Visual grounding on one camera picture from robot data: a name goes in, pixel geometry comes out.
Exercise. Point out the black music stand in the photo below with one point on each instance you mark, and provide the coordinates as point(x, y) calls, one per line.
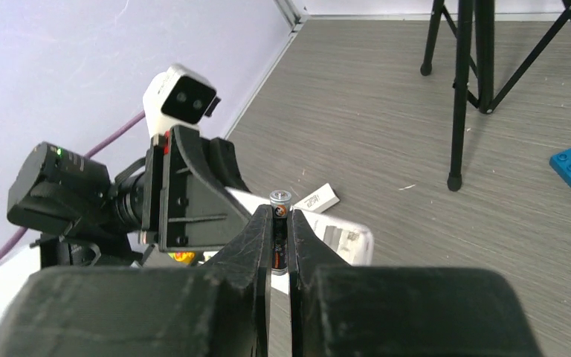
point(474, 66)

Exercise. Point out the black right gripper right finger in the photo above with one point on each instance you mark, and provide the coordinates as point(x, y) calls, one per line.
point(343, 310)

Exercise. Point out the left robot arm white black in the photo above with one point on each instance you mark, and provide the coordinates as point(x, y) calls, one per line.
point(84, 216)

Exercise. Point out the white rectangular box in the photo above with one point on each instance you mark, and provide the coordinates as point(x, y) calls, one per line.
point(319, 201)

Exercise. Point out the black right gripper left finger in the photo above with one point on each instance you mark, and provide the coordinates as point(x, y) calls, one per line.
point(218, 309)

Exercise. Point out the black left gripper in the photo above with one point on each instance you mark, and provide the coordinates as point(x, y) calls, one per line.
point(187, 203)

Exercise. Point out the white remote control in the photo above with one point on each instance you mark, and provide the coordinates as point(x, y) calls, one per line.
point(353, 242)

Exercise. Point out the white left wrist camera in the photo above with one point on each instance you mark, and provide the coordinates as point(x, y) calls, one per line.
point(178, 96)

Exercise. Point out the AA battery black orange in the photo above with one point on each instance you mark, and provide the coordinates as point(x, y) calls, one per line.
point(281, 205)

